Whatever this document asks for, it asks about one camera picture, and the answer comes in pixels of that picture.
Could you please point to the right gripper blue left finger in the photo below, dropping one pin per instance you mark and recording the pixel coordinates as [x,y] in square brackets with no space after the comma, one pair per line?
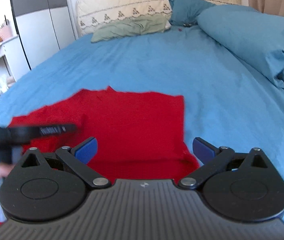
[76,159]

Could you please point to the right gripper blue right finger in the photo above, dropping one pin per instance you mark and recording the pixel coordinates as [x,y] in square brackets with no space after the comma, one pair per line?
[214,161]

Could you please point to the red knit garment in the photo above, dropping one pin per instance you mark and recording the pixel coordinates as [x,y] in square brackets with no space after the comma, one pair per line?
[140,135]

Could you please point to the blue bed sheet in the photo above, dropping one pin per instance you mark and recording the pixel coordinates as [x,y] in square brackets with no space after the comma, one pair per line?
[226,101]

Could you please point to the white shelf desk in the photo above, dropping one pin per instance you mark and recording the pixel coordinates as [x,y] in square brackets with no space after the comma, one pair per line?
[13,62]

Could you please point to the pink basket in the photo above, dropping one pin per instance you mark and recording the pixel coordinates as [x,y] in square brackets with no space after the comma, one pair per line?
[6,32]

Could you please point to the blue folded duvet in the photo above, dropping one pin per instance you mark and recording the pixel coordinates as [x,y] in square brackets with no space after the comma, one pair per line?
[254,37]

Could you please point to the white grey wardrobe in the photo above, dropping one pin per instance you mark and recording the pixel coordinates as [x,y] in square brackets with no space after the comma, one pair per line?
[44,28]

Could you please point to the green pillow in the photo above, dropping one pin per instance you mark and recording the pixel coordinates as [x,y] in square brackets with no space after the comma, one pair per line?
[138,26]

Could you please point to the dark teal pillow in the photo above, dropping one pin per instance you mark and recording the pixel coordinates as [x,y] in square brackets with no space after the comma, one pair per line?
[185,12]

